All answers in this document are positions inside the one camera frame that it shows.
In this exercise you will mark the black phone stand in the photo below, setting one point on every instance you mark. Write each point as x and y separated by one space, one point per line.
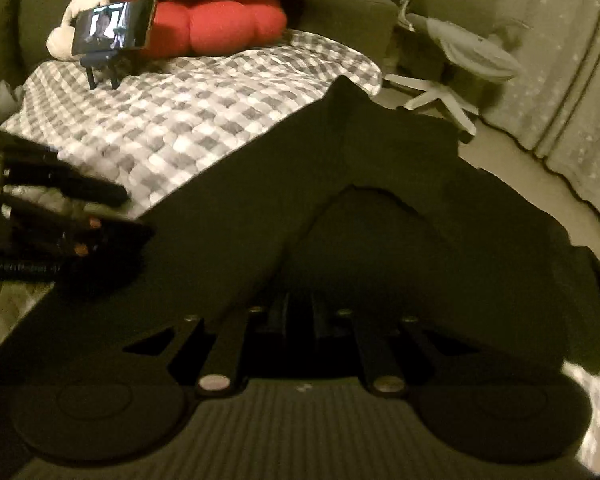
102 67

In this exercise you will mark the dark green sofa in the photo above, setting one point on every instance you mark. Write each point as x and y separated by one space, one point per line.
345 15

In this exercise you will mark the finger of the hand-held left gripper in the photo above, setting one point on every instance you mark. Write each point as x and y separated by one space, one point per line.
110 237
75 182

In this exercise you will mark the white grey office chair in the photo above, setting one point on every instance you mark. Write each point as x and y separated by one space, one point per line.
470 55

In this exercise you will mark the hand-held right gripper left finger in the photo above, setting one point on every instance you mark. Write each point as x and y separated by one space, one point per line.
281 320

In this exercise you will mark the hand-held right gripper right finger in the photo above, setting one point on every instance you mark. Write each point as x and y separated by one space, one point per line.
319 320

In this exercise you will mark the black garment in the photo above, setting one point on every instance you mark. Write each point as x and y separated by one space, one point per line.
330 170

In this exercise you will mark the smartphone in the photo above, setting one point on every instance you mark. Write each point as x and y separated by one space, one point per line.
112 27

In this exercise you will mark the star print curtain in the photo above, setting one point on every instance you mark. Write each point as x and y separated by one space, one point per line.
595 150
545 35

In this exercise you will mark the grey white checkered blanket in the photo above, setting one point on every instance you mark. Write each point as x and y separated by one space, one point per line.
180 105

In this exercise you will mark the white plush toy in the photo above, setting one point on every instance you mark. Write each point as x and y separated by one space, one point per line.
80 5

